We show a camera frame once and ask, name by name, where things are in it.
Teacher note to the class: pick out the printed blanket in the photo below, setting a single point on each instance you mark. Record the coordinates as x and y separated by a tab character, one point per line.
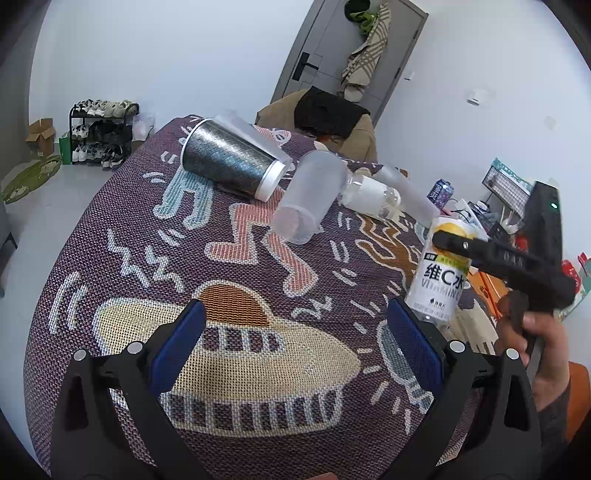
258	295

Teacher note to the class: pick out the dark patterned cup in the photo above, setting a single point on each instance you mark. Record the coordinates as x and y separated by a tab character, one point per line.
226	157

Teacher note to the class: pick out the cardboard box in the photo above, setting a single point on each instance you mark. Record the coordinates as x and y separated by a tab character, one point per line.
39	136

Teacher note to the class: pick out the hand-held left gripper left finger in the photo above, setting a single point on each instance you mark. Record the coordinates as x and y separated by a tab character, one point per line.
178	350

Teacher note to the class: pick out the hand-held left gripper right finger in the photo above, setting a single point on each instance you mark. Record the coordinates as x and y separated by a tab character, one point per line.
415	341

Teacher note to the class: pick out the person's right hand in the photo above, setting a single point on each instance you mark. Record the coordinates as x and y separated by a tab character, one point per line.
549	355

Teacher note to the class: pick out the black cloth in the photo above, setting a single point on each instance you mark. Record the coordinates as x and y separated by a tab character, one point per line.
328	113

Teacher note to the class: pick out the white plastic bag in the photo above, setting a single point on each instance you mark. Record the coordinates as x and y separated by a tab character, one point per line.
143	127

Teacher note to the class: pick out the white wall socket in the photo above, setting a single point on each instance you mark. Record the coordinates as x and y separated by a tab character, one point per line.
475	96

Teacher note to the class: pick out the black shoe rack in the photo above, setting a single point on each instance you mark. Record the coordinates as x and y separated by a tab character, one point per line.
99	134

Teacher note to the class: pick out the purple drink can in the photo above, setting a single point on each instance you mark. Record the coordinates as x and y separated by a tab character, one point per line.
441	191

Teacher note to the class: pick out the wide frosted plastic cup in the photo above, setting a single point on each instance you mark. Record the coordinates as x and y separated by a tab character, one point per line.
309	198

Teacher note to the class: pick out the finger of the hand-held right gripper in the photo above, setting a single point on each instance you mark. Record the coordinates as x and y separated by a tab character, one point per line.
503	265

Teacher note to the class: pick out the yellow label drink bottle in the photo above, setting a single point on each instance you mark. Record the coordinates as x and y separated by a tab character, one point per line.
441	281

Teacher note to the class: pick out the grey door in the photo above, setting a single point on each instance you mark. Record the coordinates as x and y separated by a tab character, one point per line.
332	55

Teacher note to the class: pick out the green floor mat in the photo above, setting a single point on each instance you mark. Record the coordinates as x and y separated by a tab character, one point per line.
30	177

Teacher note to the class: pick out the plaid coat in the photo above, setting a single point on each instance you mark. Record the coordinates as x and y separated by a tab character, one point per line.
367	60

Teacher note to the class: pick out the small white label bottle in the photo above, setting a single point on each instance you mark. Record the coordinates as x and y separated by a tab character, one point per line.
369	191

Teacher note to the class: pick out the slim frosted plastic cup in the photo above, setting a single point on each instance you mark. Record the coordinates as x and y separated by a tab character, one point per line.
408	189

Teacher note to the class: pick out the brown chair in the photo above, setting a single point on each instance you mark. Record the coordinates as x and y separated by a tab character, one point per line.
362	136

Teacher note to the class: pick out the green bag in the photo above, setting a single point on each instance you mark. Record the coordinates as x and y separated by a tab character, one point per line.
65	147

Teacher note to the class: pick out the green hat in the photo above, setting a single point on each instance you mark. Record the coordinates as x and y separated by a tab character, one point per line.
358	11

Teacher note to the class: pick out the desk calendar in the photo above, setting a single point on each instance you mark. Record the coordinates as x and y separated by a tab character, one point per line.
508	184

